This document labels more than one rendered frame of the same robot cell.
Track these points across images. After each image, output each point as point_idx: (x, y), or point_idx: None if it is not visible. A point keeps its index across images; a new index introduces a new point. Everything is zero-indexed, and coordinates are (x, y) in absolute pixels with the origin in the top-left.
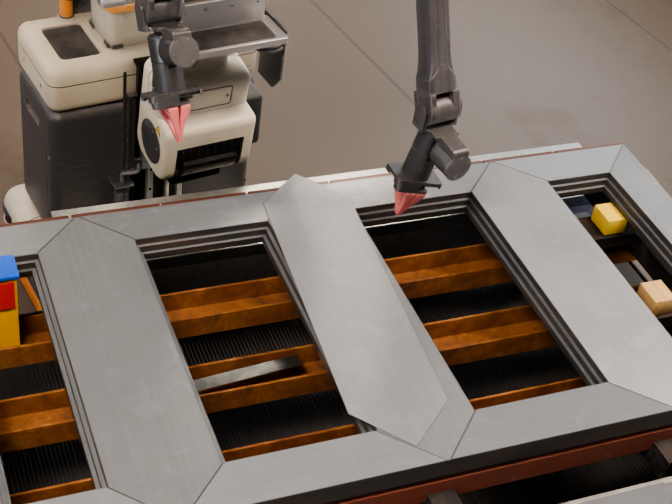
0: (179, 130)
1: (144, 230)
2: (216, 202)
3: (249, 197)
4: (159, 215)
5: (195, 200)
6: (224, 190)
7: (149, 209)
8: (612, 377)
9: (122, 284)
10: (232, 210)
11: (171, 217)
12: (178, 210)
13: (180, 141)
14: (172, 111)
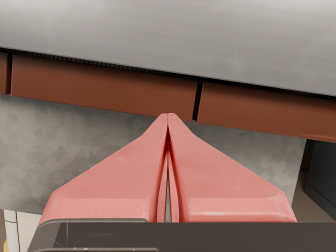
0: (173, 128)
1: (292, 4)
2: (91, 44)
3: (8, 34)
4: (236, 45)
5: (121, 105)
6: (37, 210)
7: (247, 75)
8: None
9: None
10: (66, 1)
11: (213, 28)
12: (187, 47)
13: (167, 113)
14: (249, 189)
